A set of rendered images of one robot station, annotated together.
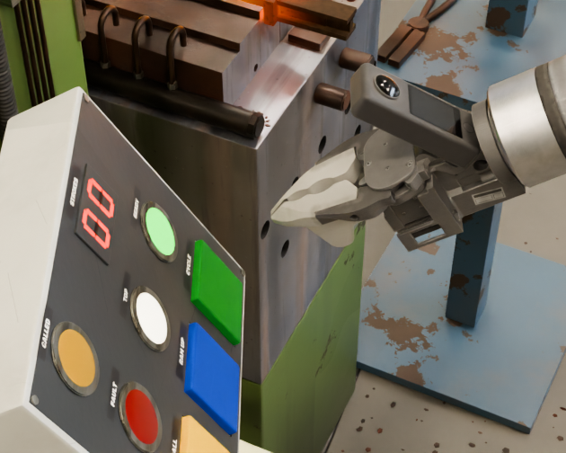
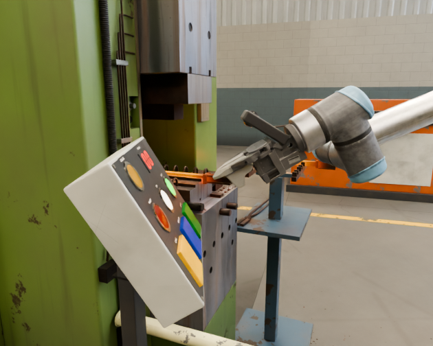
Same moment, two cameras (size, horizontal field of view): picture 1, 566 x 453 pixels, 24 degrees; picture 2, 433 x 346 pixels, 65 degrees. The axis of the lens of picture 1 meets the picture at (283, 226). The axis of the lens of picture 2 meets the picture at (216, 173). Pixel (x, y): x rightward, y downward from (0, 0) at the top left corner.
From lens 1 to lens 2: 64 cm
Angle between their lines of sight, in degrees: 34
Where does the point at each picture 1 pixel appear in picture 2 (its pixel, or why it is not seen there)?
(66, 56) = not seen: hidden behind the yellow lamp
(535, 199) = (286, 303)
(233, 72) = (193, 193)
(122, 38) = not seen: hidden behind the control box
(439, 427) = not seen: outside the picture
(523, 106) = (303, 114)
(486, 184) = (293, 154)
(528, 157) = (308, 130)
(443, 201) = (278, 157)
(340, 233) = (240, 179)
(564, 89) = (317, 107)
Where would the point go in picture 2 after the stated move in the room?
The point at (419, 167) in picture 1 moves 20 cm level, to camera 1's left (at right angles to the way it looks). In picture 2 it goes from (268, 143) to (177, 143)
